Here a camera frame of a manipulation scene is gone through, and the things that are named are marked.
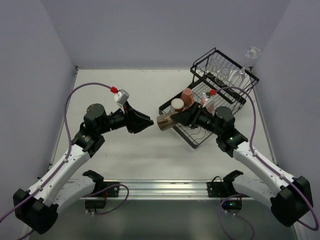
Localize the white brown ceramic cup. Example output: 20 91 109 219
170 98 185 113

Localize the pink tall tumbler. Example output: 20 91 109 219
200 96 214 114

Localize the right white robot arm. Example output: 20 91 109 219
171 103 314 227

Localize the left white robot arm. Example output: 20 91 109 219
13 102 154 234

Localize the salmon pink mug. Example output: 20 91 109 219
180 88 195 107

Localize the middle clear wine glass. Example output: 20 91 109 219
215 67 230 86

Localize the clear wine glass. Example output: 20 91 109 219
205 56 220 77
215 67 230 86
229 66 246 88

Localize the left clear wine glass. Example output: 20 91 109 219
205 56 220 77

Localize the right clear wine glass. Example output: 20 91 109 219
229 66 246 88

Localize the left black controller box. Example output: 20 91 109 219
84 199 107 212

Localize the black controller box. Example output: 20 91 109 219
222 198 243 212
84 199 107 212

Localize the right black controller box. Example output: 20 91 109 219
222 198 243 212

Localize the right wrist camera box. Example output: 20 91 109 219
201 91 214 108

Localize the black wire dish rack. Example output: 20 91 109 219
158 47 260 150

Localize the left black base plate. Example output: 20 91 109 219
84 181 120 198

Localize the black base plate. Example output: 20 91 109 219
84 181 120 198
206 181 239 198

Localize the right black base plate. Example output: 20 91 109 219
206 181 239 198

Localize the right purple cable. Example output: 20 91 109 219
212 85 314 240

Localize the purple cable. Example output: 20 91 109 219
212 85 314 240
0 82 131 240

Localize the tall glass by wall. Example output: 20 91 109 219
245 46 261 68

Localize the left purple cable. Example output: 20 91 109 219
0 82 131 240

